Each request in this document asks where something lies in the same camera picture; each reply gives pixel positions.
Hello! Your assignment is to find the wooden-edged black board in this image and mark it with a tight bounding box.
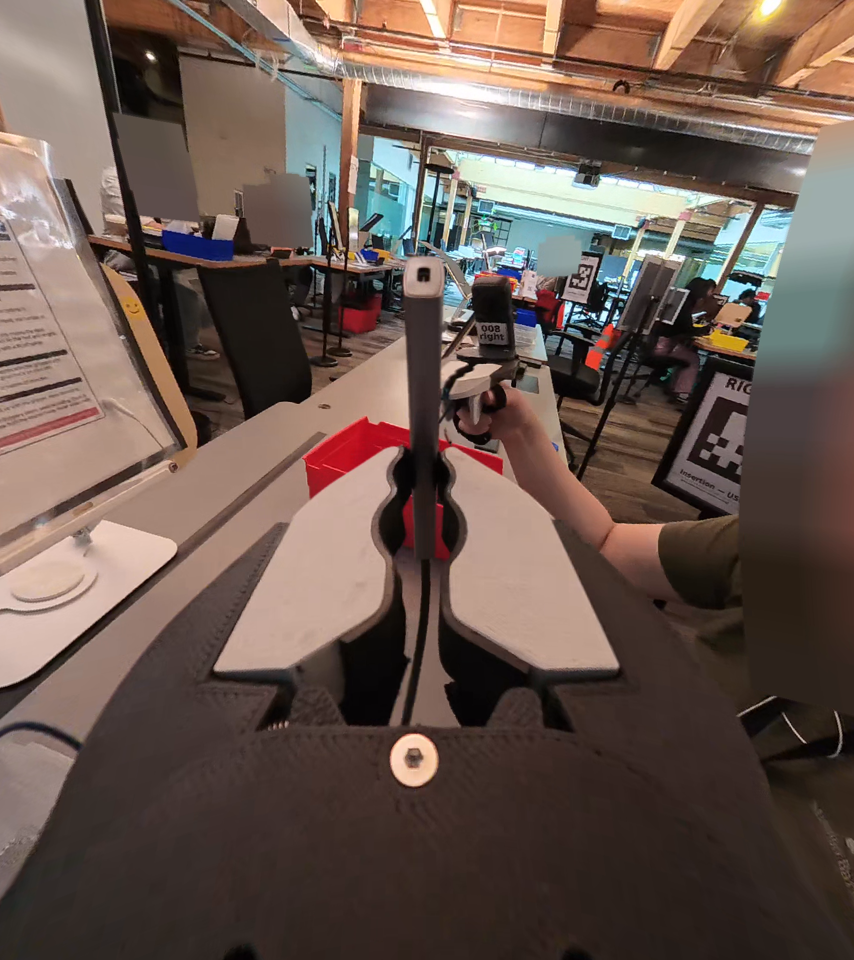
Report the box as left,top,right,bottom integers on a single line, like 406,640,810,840
55,180,199,466

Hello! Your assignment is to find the acrylic sign holder white base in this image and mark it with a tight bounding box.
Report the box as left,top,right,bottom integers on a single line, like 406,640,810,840
0,120,180,691

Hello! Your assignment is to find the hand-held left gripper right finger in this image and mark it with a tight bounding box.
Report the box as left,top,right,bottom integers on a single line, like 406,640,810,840
438,447,622,727

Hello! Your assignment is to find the person in olive shirt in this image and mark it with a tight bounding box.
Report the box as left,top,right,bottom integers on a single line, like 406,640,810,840
655,513,854,960

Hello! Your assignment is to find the small marker sign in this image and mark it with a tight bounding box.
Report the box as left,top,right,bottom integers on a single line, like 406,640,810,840
563,251,606,305

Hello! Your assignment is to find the wooden office desk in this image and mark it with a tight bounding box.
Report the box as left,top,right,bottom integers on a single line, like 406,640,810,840
89,232,405,406

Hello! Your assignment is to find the thin white cord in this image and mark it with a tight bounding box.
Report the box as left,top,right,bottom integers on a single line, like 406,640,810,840
738,696,846,759

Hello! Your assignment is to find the blue storage bin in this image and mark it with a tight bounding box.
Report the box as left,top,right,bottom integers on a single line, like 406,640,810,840
162,228,236,262

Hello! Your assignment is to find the grey usb hub with cable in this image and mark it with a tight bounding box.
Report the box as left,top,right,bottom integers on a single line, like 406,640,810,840
397,255,446,727

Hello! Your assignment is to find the board on black tripod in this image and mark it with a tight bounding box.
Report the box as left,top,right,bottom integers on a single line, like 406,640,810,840
577,255,690,481

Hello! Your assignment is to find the office chair with orange vest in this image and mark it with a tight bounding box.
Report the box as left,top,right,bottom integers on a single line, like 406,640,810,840
547,330,615,466

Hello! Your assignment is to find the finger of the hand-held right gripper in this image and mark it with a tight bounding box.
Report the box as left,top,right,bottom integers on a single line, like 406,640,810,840
442,360,503,399

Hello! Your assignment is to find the small red storage bin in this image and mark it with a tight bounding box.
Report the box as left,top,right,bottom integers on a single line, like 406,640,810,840
338,294,384,336

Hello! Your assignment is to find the black framed marker sign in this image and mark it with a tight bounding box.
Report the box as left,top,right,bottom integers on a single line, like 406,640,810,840
652,356,758,519

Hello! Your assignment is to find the black shoulder strap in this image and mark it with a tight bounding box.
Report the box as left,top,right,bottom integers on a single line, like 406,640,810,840
742,701,848,762

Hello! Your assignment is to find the red plastic bin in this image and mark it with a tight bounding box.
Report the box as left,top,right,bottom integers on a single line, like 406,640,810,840
303,416,504,564

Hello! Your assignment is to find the person's right hand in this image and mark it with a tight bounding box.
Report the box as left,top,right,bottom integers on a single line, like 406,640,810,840
483,388,540,444

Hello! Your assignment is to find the person's right forearm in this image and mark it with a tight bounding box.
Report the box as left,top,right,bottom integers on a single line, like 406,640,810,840
502,420,668,601

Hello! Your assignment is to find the dark blue cable blue plug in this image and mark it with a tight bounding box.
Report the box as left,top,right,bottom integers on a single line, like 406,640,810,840
0,721,83,800

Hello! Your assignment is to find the black office chair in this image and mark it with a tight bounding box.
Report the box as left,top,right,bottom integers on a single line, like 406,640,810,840
196,257,313,421

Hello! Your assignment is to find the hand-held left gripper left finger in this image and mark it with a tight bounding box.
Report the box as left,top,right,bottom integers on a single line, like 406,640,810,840
213,446,410,727

